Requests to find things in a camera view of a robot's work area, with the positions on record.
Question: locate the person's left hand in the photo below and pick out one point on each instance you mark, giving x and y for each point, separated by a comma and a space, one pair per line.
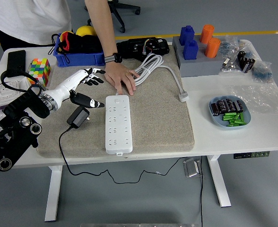
117, 74

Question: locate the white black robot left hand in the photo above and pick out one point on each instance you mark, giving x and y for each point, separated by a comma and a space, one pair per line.
65, 87

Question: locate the white power strip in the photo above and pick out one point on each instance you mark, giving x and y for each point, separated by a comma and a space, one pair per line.
119, 132

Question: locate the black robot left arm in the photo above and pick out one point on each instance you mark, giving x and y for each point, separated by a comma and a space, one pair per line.
16, 132

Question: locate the person's left forearm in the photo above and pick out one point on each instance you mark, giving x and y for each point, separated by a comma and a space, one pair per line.
101, 28

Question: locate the black grey wristband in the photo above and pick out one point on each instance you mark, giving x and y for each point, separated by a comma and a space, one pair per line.
113, 58

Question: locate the blue plastic bin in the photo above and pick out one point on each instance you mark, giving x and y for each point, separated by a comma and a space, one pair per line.
82, 59

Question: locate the multicolour puzzle cube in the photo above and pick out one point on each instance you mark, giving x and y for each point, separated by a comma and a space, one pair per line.
38, 68

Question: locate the black pouch with red lining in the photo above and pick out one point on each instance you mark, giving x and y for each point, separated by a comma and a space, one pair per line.
84, 45

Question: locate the yellow ball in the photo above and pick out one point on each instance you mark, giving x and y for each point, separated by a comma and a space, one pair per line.
85, 30

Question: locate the black smartphone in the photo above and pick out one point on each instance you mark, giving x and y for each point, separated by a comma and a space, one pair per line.
16, 61

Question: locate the black office chair base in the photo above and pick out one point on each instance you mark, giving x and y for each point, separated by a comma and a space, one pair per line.
121, 16

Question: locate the grey-brown mat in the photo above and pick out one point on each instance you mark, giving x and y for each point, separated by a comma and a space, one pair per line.
153, 123

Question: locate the blue square block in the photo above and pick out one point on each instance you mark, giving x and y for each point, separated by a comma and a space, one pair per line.
187, 35
190, 50

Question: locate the person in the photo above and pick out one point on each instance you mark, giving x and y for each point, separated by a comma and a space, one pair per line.
23, 19

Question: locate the grey block holder base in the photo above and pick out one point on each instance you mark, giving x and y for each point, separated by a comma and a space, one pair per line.
200, 68

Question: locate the orange cylinder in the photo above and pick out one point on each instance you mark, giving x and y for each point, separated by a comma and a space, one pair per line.
206, 34
212, 48

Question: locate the white table leg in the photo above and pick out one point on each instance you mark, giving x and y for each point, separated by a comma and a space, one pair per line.
218, 182
54, 189

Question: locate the light blue plate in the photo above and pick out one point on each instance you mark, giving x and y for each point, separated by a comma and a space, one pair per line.
214, 120

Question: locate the small silver metal part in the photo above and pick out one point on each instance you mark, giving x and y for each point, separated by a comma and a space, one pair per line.
227, 63

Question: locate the clear bag of small parts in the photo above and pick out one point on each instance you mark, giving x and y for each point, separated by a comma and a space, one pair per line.
231, 47

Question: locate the black capacitor bundle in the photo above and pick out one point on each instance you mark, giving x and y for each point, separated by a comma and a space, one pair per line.
250, 65
241, 59

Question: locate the empty clear plastic bag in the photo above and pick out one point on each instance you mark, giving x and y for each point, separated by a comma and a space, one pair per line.
259, 97

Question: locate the clear bag of blue parts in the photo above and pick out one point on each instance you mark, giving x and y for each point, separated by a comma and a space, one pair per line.
263, 72

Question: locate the black table control panel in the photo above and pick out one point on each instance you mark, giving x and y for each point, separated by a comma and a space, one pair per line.
250, 154

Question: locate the white switch panel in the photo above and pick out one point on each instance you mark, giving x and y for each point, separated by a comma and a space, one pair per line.
4, 94

